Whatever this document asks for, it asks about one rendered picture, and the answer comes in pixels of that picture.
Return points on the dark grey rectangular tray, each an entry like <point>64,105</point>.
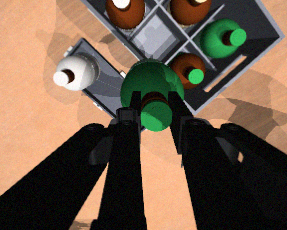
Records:
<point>105,91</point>

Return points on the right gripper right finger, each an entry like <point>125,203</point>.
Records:
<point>218,189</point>

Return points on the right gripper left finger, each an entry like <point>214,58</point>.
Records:
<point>50,196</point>

